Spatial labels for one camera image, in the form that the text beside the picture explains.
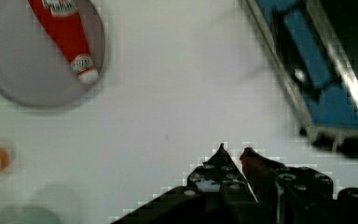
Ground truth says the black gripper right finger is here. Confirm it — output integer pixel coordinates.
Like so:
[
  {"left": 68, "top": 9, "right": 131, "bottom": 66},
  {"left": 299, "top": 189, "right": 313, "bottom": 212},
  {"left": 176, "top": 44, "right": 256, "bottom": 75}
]
[{"left": 240, "top": 147, "right": 333, "bottom": 224}]

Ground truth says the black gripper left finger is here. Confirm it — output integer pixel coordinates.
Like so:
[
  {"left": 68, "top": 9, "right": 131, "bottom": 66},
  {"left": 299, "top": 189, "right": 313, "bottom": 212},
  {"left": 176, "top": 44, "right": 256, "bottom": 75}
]
[{"left": 186, "top": 143, "right": 258, "bottom": 224}]

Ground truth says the blue oven door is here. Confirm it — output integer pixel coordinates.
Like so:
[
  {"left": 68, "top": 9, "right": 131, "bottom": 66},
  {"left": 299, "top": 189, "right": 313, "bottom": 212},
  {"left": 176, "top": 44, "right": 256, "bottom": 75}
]
[{"left": 244, "top": 0, "right": 358, "bottom": 139}]

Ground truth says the black oven knob lower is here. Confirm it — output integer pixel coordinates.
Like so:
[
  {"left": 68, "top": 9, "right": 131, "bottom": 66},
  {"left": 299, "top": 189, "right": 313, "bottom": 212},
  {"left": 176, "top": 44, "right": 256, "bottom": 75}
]
[{"left": 311, "top": 133, "right": 358, "bottom": 159}]

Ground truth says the black toaster oven body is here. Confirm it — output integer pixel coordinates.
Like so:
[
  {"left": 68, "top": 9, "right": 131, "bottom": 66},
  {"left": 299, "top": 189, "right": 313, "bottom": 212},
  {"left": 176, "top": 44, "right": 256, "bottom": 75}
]
[{"left": 304, "top": 0, "right": 358, "bottom": 132}]

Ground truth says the red ketchup bottle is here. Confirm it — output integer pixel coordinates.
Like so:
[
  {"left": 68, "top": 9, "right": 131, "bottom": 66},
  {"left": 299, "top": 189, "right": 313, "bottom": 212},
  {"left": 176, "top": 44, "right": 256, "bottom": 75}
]
[{"left": 27, "top": 0, "right": 100, "bottom": 84}]

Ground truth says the grey round plate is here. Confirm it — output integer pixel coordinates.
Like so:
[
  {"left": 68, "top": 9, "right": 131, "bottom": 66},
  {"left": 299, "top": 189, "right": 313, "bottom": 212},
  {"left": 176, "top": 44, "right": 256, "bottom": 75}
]
[{"left": 0, "top": 0, "right": 102, "bottom": 108}]

